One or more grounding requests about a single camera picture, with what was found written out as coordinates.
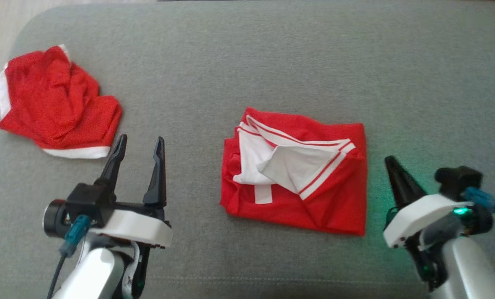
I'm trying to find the red basketball jersey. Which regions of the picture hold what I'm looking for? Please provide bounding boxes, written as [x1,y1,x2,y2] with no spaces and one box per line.
[219,107,368,237]

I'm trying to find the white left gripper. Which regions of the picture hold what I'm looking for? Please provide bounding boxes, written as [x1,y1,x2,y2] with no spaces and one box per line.
[91,134,173,298]

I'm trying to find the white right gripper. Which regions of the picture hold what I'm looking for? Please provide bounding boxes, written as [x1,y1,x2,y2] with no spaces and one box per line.
[382,156,473,291]

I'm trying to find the black cable with teal plug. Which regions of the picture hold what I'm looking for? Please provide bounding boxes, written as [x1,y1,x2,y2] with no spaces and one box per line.
[463,187,495,225]
[47,215,92,299]

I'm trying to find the red shorts with white trim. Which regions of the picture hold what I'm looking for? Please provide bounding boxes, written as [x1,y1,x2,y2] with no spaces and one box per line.
[0,44,123,159]

